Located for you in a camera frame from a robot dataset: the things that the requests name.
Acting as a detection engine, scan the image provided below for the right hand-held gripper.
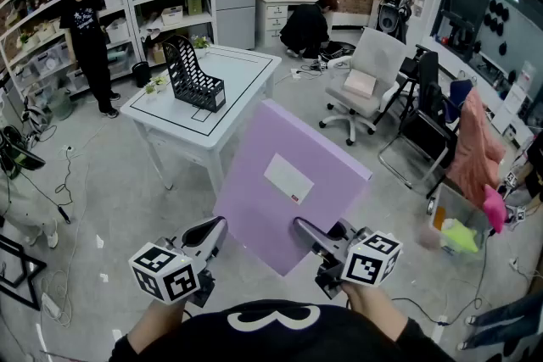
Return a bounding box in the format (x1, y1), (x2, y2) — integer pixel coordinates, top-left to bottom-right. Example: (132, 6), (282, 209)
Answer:
(292, 216), (403, 301)

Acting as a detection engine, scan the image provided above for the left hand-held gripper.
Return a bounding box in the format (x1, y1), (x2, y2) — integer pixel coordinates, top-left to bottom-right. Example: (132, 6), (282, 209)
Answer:
(128, 216), (229, 308)

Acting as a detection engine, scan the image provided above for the purple file box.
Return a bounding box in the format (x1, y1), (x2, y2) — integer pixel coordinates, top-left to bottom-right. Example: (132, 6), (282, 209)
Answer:
(212, 98), (373, 277)

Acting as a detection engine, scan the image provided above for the black mesh file rack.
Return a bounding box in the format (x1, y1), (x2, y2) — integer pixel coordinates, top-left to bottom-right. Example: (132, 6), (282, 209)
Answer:
(162, 34), (227, 114)

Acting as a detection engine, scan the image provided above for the person's right forearm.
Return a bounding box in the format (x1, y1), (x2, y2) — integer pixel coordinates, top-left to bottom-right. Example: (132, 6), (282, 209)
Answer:
(341, 281), (411, 337)

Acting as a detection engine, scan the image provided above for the person's left forearm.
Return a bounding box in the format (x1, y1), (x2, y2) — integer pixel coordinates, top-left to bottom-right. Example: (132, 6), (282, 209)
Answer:
(126, 297), (193, 357)

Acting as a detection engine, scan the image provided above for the pale pink square pad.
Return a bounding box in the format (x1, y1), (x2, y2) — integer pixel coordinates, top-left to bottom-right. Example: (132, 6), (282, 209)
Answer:
(342, 68), (378, 100)

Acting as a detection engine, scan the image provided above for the person's black shirt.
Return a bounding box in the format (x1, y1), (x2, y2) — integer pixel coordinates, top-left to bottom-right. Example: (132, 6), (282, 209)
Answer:
(108, 299), (455, 362)

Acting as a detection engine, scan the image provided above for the clear plastic bin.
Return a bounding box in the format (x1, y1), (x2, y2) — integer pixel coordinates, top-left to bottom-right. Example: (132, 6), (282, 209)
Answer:
(425, 181), (494, 259)

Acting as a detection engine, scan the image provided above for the black folding chair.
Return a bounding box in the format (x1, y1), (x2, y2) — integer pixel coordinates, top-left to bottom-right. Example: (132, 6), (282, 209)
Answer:
(378, 50), (460, 201)

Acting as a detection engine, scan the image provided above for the white table with black lines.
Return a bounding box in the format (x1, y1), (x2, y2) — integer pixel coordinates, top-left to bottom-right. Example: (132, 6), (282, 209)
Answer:
(120, 45), (283, 192)

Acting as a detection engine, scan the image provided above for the salmon pink garment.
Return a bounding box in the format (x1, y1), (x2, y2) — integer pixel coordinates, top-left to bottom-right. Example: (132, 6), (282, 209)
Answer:
(446, 87), (507, 209)

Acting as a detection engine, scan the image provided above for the magenta cloth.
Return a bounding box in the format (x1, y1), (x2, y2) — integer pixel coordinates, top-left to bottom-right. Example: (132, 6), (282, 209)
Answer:
(483, 183), (508, 235)

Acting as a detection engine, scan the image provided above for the black tripod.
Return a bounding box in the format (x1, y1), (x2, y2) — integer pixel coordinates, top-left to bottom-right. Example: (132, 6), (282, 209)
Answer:
(372, 46), (427, 129)

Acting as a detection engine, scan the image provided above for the black waste bin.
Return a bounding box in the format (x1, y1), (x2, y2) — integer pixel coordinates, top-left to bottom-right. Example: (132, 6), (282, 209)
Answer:
(131, 60), (153, 89)

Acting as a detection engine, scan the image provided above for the white office chair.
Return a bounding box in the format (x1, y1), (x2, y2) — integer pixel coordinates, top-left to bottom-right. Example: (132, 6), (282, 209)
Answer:
(318, 26), (409, 147)

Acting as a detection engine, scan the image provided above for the potted plant in white pot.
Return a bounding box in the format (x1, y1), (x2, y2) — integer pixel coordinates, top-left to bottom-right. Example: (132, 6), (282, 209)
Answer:
(192, 35), (211, 58)

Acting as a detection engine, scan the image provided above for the blue chair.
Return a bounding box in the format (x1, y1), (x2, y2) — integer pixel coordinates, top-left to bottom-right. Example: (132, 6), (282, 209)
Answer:
(448, 78), (474, 108)

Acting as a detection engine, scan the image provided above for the green bucket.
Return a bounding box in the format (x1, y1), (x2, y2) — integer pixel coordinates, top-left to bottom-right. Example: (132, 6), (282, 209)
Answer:
(48, 87), (76, 122)

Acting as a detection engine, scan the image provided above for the white drawer cabinet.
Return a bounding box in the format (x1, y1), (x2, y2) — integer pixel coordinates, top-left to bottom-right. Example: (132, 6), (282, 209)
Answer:
(255, 0), (324, 50)

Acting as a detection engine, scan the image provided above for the black star-shaped frame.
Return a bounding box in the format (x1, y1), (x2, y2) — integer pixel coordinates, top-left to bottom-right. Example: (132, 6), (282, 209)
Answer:
(0, 234), (48, 311)

